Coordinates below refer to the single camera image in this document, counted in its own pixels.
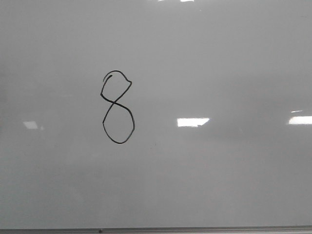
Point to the white whiteboard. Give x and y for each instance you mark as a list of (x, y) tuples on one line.
[(155, 113)]

